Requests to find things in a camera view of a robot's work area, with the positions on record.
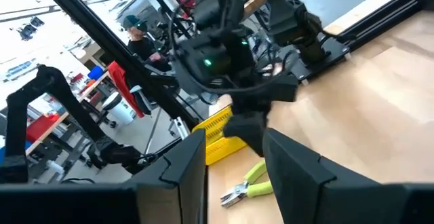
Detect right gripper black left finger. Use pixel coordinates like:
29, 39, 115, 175
135, 128, 208, 224

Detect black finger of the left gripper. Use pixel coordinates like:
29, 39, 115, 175
222, 111, 270, 158

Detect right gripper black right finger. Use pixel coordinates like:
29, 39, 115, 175
262, 127, 408, 224

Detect yellow plastic basket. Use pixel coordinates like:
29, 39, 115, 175
191, 105, 248, 167

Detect white waste bin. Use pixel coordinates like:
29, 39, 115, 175
101, 91, 135, 128

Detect red cloth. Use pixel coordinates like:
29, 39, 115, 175
107, 60, 146, 119

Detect person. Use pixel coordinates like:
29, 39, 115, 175
121, 14, 171, 73

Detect blue container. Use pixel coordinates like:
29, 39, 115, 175
87, 64, 105, 81

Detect red box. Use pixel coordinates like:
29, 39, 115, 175
26, 113, 62, 144

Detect green handled pliers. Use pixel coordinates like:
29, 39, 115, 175
220, 158, 275, 209

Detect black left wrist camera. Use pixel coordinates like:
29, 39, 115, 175
179, 39, 240, 90

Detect black aluminium table frame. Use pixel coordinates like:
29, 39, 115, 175
33, 0, 434, 150

